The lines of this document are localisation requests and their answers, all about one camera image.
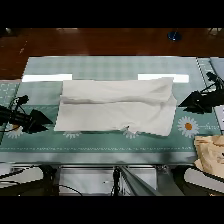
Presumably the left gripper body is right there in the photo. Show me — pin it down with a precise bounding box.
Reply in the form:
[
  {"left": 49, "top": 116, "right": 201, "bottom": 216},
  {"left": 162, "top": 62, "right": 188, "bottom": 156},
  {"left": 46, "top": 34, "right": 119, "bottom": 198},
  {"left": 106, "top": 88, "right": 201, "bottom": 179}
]
[{"left": 13, "top": 112, "right": 35, "bottom": 130}]

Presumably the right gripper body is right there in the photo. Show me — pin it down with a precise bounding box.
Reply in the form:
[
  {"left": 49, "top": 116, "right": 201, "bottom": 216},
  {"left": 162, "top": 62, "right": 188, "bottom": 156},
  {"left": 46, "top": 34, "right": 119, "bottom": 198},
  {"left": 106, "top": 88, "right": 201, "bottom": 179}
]
[{"left": 197, "top": 92, "right": 216, "bottom": 113}]

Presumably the white shirt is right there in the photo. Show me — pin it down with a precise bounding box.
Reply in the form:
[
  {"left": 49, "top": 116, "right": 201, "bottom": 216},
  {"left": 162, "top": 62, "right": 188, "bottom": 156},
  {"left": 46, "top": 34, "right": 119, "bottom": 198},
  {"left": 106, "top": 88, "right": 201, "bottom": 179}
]
[{"left": 53, "top": 76, "right": 179, "bottom": 137}]

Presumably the beige garment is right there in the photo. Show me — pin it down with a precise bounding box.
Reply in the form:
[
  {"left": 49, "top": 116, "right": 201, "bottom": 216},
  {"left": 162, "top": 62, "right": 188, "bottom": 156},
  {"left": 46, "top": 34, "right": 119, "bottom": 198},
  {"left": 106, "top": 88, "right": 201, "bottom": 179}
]
[{"left": 193, "top": 134, "right": 224, "bottom": 181}]

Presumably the blue round object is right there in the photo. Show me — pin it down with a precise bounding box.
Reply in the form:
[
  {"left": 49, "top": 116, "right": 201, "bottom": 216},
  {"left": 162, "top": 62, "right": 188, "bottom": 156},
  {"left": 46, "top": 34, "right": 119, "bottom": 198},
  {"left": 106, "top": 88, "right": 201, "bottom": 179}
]
[{"left": 167, "top": 30, "right": 183, "bottom": 43}]

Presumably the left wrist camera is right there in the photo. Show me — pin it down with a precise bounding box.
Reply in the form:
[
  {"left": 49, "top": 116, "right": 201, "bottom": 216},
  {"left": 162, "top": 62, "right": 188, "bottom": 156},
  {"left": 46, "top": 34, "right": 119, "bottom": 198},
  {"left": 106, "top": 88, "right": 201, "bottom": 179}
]
[{"left": 13, "top": 94, "right": 30, "bottom": 113}]

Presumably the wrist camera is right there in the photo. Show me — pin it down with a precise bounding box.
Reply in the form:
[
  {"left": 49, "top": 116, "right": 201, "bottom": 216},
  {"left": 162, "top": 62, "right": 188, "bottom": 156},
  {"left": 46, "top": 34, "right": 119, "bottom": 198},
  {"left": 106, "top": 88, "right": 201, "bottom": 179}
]
[
  {"left": 13, "top": 94, "right": 30, "bottom": 113},
  {"left": 205, "top": 71, "right": 224, "bottom": 92}
]

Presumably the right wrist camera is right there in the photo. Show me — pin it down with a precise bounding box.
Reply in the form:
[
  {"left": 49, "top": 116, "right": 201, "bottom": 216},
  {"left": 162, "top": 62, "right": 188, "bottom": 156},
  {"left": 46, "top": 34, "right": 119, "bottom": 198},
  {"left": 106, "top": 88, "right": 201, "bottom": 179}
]
[{"left": 205, "top": 71, "right": 224, "bottom": 92}]

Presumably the black cable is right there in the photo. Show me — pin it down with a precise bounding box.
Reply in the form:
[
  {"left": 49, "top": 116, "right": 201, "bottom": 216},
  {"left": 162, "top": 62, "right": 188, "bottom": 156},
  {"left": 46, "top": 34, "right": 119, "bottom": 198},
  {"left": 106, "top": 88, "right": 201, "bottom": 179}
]
[
  {"left": 111, "top": 166, "right": 122, "bottom": 197},
  {"left": 54, "top": 182, "right": 85, "bottom": 197}
]

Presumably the silver frame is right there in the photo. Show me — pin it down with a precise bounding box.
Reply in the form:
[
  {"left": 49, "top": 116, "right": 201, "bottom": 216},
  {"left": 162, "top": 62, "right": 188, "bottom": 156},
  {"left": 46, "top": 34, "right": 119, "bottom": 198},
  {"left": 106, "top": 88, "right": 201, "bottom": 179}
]
[{"left": 0, "top": 162, "right": 198, "bottom": 197}]

